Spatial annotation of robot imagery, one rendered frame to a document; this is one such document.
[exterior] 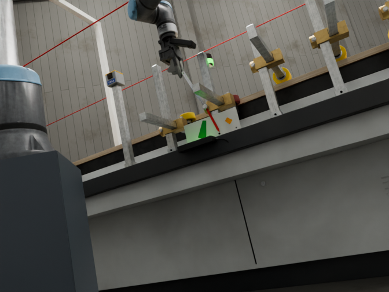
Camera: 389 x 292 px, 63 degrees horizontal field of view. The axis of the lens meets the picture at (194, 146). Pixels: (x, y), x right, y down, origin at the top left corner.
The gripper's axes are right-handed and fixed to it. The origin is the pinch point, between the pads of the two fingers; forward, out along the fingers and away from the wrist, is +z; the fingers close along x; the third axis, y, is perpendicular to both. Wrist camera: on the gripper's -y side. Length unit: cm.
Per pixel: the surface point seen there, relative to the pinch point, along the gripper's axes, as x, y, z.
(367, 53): -26, -74, 12
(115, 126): -103, 122, -31
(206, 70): -6.1, -10.2, 0.0
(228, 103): -5.3, -16.6, 18.6
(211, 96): 8.2, -14.4, 18.0
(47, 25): -262, 366, -339
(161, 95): -6.1, 15.3, 2.9
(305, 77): -27, -48, 12
